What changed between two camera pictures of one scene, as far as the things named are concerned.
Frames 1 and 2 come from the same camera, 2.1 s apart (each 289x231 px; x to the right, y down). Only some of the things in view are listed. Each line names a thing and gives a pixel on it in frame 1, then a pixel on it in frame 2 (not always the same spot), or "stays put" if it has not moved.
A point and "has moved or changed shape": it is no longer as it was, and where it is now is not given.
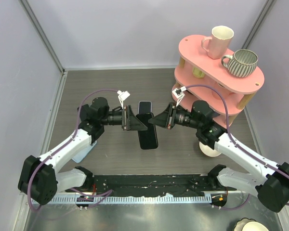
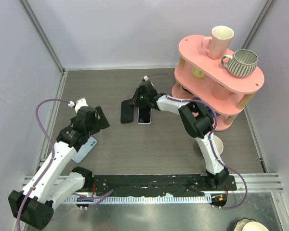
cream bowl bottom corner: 249,224 stays put
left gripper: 131,122 -> 101,122
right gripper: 166,119 -> 135,102
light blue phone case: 78,158 stays put
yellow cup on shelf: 198,73 stays put
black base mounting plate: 169,184 stays put
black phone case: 148,138 has moved or changed shape
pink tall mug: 216,45 stays put
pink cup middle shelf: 223,92 stays put
